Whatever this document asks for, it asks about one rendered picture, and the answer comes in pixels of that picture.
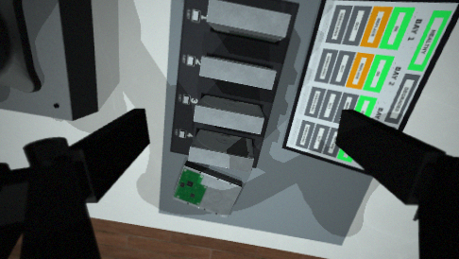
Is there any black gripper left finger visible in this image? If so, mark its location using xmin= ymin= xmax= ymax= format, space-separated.
xmin=0 ymin=109 xmax=150 ymax=259

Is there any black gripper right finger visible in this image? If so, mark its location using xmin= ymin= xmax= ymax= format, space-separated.
xmin=335 ymin=110 xmax=459 ymax=259

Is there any black status display screen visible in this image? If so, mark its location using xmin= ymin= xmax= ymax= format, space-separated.
xmin=282 ymin=0 xmax=459 ymax=176

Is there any grey flat mat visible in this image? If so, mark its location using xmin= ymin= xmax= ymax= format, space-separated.
xmin=159 ymin=0 xmax=373 ymax=246

